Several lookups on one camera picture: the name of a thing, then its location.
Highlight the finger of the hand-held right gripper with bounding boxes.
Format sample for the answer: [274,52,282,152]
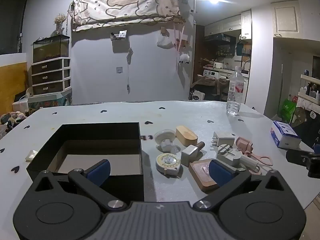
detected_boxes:
[286,149,313,167]

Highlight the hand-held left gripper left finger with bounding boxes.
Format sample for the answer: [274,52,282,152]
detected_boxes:
[32,159,128,212]

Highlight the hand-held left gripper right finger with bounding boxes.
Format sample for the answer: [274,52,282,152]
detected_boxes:
[193,159,295,210]

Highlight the wooden coaster with pink pad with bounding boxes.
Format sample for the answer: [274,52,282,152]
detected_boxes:
[188,158,226,193]

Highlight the grey white hand tool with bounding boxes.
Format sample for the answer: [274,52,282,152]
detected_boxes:
[216,145,260,173]

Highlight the black box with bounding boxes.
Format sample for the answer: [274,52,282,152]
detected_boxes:
[26,122,145,203]

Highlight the white power adapter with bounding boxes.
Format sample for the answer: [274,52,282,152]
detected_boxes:
[212,131,236,149]

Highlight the silver metal block stamp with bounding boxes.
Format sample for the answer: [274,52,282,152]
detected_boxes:
[180,141,206,167]

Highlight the round white tape measure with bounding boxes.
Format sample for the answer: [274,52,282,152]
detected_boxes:
[155,153,182,176]

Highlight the round white plastic spool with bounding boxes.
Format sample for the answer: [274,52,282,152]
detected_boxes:
[154,130,176,146]

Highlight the blue white tissue box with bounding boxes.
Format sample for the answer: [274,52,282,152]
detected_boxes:
[270,120,302,149]

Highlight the small pink gadget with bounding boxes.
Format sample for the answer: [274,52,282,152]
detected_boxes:
[235,136,254,153]

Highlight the green bag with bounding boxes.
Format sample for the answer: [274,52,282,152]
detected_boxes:
[278,98,297,123]

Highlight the oval wooden box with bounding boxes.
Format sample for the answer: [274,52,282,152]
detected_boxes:
[175,126,198,147]

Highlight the clear plastic piece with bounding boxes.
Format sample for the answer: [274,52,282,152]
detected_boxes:
[157,144,182,156]

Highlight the small white eraser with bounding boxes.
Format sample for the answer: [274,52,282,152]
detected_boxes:
[25,150,38,162]

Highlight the clear water bottle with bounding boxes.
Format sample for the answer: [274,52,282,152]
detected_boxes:
[226,66,245,116]

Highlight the patterned cabinet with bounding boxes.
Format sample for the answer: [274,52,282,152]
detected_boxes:
[27,92,73,111]

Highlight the brown cloth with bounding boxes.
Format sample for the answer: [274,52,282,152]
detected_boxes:
[196,74,227,96]

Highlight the pile of plush toys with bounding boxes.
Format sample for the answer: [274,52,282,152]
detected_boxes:
[0,111,27,131]

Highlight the white appliance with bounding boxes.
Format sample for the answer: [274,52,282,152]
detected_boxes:
[12,97,31,113]

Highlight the white dark drawer unit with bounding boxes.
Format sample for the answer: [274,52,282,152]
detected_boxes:
[31,57,72,97]

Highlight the white plush sheep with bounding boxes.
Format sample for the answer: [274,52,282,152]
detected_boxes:
[178,53,191,65]

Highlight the glass fish tank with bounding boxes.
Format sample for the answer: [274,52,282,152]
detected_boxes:
[32,35,71,63]

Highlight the white hanging bag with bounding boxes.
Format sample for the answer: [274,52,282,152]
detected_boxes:
[157,33,175,50]

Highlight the white kitchen cabinets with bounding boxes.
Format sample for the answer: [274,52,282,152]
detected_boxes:
[204,9,252,40]

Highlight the dried flower bunch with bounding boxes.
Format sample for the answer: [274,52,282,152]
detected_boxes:
[54,13,67,34]

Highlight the printed blanket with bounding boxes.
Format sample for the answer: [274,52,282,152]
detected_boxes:
[70,0,182,32]

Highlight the pink cord loop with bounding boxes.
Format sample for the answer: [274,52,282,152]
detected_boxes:
[249,154,274,166]

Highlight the white wall shelf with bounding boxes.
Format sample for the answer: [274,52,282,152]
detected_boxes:
[298,74,320,106]

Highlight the wall clip holder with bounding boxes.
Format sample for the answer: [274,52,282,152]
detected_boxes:
[110,30,128,42]

